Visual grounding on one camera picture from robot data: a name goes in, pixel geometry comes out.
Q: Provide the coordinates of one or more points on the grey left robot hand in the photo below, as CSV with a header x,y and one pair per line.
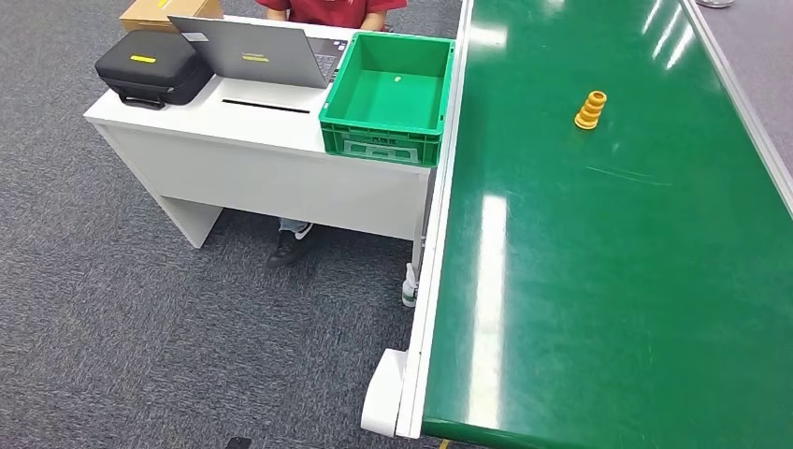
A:
x,y
238,444

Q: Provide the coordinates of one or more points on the yellow ribbed plastic part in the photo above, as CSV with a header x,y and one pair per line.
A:
x,y
589,113

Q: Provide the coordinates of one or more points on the person's left forearm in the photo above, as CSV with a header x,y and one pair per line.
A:
x,y
373,21

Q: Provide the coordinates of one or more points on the person's right forearm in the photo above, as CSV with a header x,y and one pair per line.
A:
x,y
277,14

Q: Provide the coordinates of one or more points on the white spray bottle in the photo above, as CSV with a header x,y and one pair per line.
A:
x,y
409,291

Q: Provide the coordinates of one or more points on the person's black shoe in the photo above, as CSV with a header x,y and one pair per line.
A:
x,y
288,246

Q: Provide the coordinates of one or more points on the white desk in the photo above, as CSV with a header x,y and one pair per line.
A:
x,y
260,180

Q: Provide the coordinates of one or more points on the green plastic crate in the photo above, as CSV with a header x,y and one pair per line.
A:
x,y
373,144

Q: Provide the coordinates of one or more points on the grey laptop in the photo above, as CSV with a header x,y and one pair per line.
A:
x,y
251,57

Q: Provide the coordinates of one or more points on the black zip carry case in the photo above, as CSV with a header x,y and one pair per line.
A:
x,y
153,65

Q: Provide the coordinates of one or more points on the green belt conveyor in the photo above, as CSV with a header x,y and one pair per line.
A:
x,y
619,279

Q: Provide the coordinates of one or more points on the brown cardboard box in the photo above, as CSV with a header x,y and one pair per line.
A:
x,y
155,13

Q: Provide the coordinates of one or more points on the person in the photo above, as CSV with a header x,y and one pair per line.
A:
x,y
334,11

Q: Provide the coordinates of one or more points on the round metal base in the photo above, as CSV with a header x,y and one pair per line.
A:
x,y
714,3

